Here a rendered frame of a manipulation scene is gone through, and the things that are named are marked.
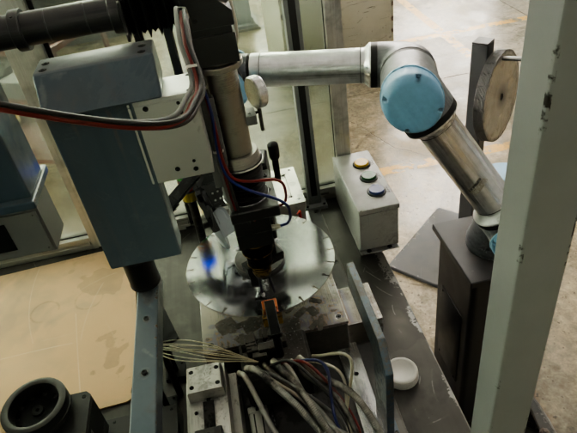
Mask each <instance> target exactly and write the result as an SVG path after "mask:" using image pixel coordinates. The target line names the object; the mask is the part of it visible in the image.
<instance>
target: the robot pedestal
mask: <svg viewBox="0 0 577 433"><path fill-rule="evenodd" d="M472 220H473V216H467V217H463V218H459V219H454V220H451V221H446V222H443V223H436V224H433V228H432V230H433V231H434V232H435V234H436V235H437V237H438V239H439V240H440V259H439V275H438V291H437V307H436V322H435V339H434V356H435V358H436V360H437V362H438V364H439V365H440V368H441V370H442V372H443V374H444V376H445V377H446V380H447V382H448V384H449V386H450V388H451V389H452V392H453V394H454V396H455V398H456V400H457V401H458V403H459V406H460V408H461V410H462V412H463V413H464V415H465V418H466V420H467V422H468V424H469V426H470V427H471V422H472V416H473V410H474V403H475V397H476V390H477V378H478V372H479V365H480V359H481V353H482V346H483V335H484V328H485V321H486V315H487V309H488V302H489V291H490V284H491V278H492V271H493V264H494V261H493V260H488V259H483V258H481V257H478V256H477V255H475V254H474V253H473V252H472V251H471V250H470V249H469V248H468V247H467V246H466V243H465V236H466V231H467V229H468V228H469V226H470V225H471V222H472ZM525 433H555V432H554V431H553V429H552V427H551V426H550V424H549V422H548V420H547V419H546V417H545V416H544V414H543V413H542V411H541V410H540V408H539V407H538V404H537V403H536V401H535V400H534V399H533V400H532V403H531V410H530V413H529V417H528V420H527V424H526V428H525Z"/></svg>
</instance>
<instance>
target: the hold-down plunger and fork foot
mask: <svg viewBox="0 0 577 433"><path fill-rule="evenodd" d="M273 245H274V248H273V251H272V252H271V254H272V257H273V262H272V264H274V263H276V262H277V261H279V260H281V259H283V258H284V256H283V250H282V249H281V248H280V247H278V246H277V245H276V243H274V244H273ZM242 268H243V271H244V272H245V273H246V274H247V275H248V276H249V277H250V280H251V284H252V287H253V288H255V287H259V283H258V278H257V277H256V276H255V275H254V274H253V272H252V268H250V267H249V266H248V264H247V261H245V262H243V263H242Z"/></svg>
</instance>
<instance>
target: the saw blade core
mask: <svg viewBox="0 0 577 433"><path fill-rule="evenodd" d="M297 218H298V217H297V216H292V217H291V221H290V223H289V224H288V225H286V226H283V227H281V228H280V229H278V230H277V238H278V240H279V242H276V243H277V244H279V245H280V246H281V247H282V249H283V251H284V255H285V260H284V262H283V264H282V266H281V267H280V268H279V269H278V270H277V271H275V272H274V273H272V274H271V275H270V277H271V280H272V283H273V285H274V287H275V290H276V293H273V290H272V288H271V285H270V280H269V279H268V278H264V279H263V280H262V284H263V292H264V293H261V291H260V287H255V288H253V287H252V284H251V280H250V277H248V276H245V275H243V274H241V273H240V272H239V271H238V270H237V268H236V266H235V263H234V258H235V255H236V254H237V252H235V248H236V247H238V246H239V245H238V242H237V237H236V234H235V231H234V232H233V233H232V234H230V235H229V236H228V240H229V244H230V248H229V249H226V248H225V247H224V246H223V245H222V244H221V243H220V242H219V241H218V239H217V238H216V236H215V234H214V233H212V234H210V235H209V236H207V237H206V238H205V239H204V240H203V241H202V242H201V243H200V244H199V246H197V248H196V249H195V251H194V252H193V254H192V255H191V257H190V260H189V262H188V266H187V272H186V278H187V283H188V286H189V288H190V290H191V293H192V294H193V295H194V296H195V297H196V299H197V300H198V301H199V302H201V303H202V304H203V305H204V306H205V307H206V306H207V305H208V304H209V303H210V302H212V303H210V304H209V305H208V306H207V308H209V309H211V310H214V311H216V312H218V313H221V314H222V313H223V314H226V315H231V316H237V317H241V316H242V314H243V317H259V316H263V311H262V310H263V308H262V303H261V301H265V300H269V299H273V298H276V302H277V306H278V309H276V313H280V312H282V311H284V310H283V308H282V307H281V306H282V305H283V307H284V309H285V310H288V309H290V308H293V307H295V306H297V305H299V304H301V303H302V302H303V301H305V300H307V299H308V298H310V297H311V296H313V295H314V294H315V293H316V292H317V291H318V290H317V289H320V288H321V287H322V286H323V285H324V284H325V282H326V281H327V279H328V276H330V275H331V271H332V269H333V266H334V261H335V253H334V248H333V245H332V243H331V240H330V238H329V237H328V235H327V234H326V233H325V232H324V231H323V230H322V229H321V228H319V227H318V226H317V225H315V224H314V223H311V222H309V221H308V220H306V219H303V218H300V219H299V220H298V221H297V222H296V221H295V220H296V219H297ZM288 219H289V215H283V214H281V215H280V216H276V222H277V223H280V224H283V223H286V222H287V221H288ZM315 229H316V230H315ZM212 236H214V237H212ZM322 239H324V240H322ZM200 246H201V247H200ZM328 249H329V250H328ZM327 250H328V251H327ZM192 258H196V259H192ZM327 262H329V263H327ZM192 270H193V271H192ZM323 274H325V275H324V276H323ZM193 282H195V283H193ZM313 287H315V288H317V289H315V288H313ZM199 293H201V294H199ZM299 297H301V299H302V300H303V301H302V300H301V299H300V298H299ZM225 308H226V309H225ZM224 309H225V311H224ZM223 311H224V312H223ZM243 311H245V312H244V313H242V312H243Z"/></svg>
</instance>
